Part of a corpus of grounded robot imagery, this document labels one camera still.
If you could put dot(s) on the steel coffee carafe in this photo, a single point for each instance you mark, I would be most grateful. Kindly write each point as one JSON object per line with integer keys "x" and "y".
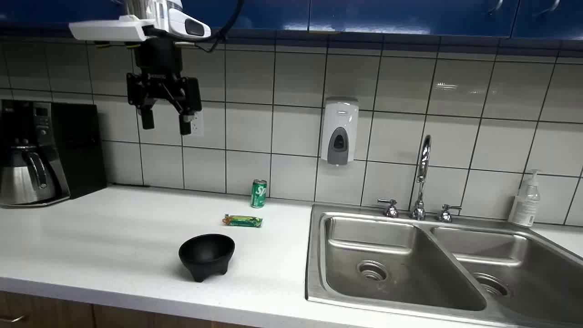
{"x": 27, "y": 176}

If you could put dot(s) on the wooden cabinet door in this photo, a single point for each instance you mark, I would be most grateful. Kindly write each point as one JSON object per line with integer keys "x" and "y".
{"x": 42, "y": 311}
{"x": 157, "y": 320}

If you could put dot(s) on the white wall soap dispenser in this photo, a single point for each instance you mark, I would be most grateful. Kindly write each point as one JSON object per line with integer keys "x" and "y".
{"x": 337, "y": 131}

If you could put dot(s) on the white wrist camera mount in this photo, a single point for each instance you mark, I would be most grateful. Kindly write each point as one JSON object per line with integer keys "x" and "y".
{"x": 109, "y": 30}

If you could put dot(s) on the black bowl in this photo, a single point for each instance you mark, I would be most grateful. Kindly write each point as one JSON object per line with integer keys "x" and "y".
{"x": 206, "y": 253}

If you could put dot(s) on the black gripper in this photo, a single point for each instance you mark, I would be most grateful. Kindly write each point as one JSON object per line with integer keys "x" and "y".
{"x": 158, "y": 61}

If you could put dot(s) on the clear soap pump bottle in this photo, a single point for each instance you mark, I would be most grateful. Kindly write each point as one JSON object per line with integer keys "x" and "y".
{"x": 525, "y": 203}

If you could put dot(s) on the stainless steel double sink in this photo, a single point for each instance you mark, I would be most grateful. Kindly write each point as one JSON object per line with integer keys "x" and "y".
{"x": 424, "y": 267}

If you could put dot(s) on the green granola bar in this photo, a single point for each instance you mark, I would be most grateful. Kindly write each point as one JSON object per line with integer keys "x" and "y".
{"x": 242, "y": 222}

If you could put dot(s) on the green soda can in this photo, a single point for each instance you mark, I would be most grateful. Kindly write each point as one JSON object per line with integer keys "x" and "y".
{"x": 259, "y": 194}

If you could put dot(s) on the black coffee maker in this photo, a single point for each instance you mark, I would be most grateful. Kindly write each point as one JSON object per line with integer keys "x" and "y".
{"x": 73, "y": 147}

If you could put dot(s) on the chrome faucet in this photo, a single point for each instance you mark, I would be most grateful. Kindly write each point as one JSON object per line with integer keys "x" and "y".
{"x": 422, "y": 171}

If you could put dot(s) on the blue upper cabinet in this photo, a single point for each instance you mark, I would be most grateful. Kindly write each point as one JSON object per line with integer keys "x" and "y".
{"x": 375, "y": 16}

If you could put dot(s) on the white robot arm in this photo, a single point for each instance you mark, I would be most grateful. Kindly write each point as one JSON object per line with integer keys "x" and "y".
{"x": 175, "y": 19}

